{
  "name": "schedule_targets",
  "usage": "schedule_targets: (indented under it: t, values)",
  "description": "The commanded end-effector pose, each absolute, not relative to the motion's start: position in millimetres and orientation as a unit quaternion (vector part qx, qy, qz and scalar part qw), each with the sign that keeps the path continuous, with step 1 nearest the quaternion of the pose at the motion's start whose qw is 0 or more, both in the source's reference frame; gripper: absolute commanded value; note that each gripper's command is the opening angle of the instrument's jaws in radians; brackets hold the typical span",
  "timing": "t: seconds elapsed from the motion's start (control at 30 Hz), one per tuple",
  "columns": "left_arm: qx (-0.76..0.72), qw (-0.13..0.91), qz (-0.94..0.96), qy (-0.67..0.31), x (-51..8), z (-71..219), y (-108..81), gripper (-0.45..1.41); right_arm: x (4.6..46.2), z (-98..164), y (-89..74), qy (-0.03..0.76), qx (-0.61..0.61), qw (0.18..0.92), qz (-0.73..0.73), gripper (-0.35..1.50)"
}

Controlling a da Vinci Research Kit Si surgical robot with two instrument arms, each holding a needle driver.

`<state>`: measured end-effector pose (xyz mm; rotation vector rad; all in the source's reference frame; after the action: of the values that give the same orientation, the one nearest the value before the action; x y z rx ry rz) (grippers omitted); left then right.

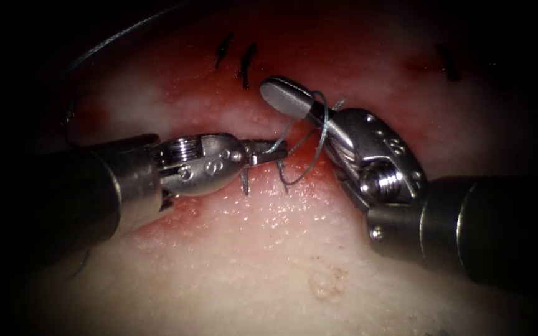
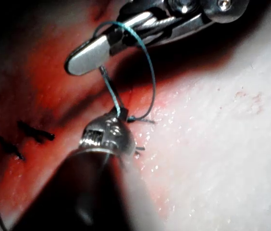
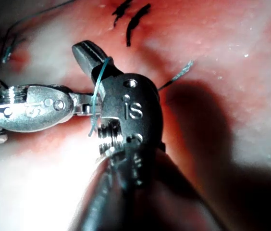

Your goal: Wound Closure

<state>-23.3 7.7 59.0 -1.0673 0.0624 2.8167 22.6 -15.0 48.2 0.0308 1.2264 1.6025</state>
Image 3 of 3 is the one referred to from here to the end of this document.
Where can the right arm needle driver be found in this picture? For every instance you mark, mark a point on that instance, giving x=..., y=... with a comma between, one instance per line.
x=140, y=106

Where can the dark right arm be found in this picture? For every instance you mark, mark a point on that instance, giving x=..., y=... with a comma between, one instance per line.
x=154, y=207

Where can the right arm needle driver jaw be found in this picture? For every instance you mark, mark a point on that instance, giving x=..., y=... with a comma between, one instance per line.
x=82, y=53
x=107, y=69

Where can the left arm needle driver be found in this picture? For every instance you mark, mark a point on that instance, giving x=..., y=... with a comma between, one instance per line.
x=34, y=110

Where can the tissue pad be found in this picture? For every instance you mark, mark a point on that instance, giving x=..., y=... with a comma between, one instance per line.
x=222, y=60

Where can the black stitching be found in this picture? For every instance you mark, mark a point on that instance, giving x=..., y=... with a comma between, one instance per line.
x=135, y=21

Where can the left arm needle driver jaw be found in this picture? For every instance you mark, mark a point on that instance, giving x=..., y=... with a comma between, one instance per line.
x=85, y=99
x=85, y=110

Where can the blue thread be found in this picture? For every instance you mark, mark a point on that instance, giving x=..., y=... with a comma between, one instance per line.
x=99, y=79

